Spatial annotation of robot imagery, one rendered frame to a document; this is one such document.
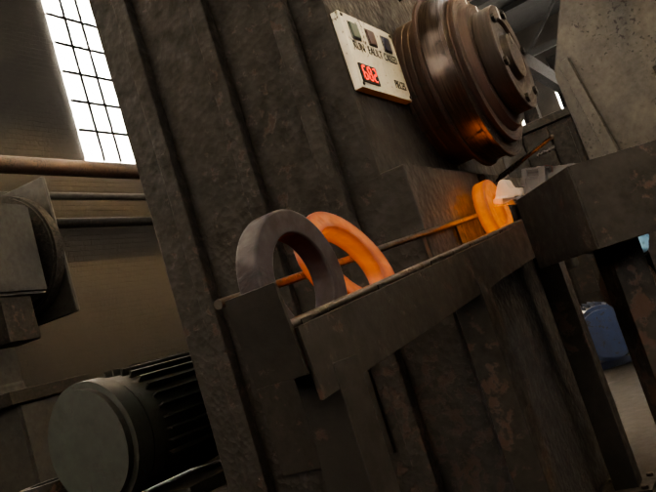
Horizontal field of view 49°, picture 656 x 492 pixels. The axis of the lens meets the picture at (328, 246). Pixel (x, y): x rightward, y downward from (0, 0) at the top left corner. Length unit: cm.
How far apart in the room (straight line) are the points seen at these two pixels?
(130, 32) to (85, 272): 709
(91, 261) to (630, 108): 639
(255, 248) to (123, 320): 825
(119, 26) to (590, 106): 328
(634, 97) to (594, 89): 25
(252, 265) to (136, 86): 114
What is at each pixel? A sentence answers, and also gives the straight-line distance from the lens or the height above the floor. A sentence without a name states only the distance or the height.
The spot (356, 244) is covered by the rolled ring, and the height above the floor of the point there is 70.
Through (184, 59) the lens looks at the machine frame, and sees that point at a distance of 185.
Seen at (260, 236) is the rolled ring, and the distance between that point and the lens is 85.
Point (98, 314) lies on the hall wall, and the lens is 884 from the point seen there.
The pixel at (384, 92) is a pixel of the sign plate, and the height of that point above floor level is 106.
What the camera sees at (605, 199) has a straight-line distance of 121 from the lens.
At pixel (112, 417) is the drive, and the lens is 220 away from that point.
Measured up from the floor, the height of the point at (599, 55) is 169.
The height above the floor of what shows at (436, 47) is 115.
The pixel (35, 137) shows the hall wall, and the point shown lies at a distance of 925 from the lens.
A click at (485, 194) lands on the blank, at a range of 169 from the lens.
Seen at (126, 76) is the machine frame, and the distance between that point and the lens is 198.
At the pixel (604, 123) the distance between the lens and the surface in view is 467.
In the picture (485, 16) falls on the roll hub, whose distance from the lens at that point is 188.
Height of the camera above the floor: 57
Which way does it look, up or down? 7 degrees up
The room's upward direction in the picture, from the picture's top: 18 degrees counter-clockwise
